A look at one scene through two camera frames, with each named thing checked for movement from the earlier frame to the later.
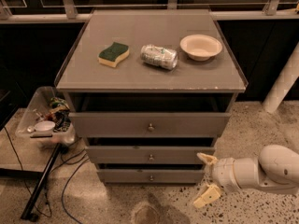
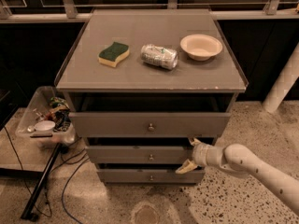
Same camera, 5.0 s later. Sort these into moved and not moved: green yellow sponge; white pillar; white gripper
Moved: white gripper
Not moved: white pillar; green yellow sponge
